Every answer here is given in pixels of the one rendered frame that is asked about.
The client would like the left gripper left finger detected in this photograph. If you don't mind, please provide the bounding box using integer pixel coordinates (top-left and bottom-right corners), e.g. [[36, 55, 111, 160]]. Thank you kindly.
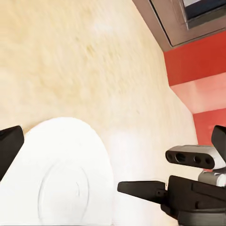
[[0, 125, 24, 181]]

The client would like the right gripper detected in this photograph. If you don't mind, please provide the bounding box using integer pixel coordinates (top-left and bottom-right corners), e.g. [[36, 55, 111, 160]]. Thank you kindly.
[[117, 175, 226, 226]]

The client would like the saucer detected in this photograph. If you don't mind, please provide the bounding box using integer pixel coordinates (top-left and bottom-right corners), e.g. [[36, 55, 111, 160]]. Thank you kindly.
[[0, 117, 114, 226]]

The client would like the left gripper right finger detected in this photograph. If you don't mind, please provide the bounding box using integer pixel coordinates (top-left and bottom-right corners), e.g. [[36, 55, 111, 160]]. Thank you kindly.
[[210, 125, 226, 162]]

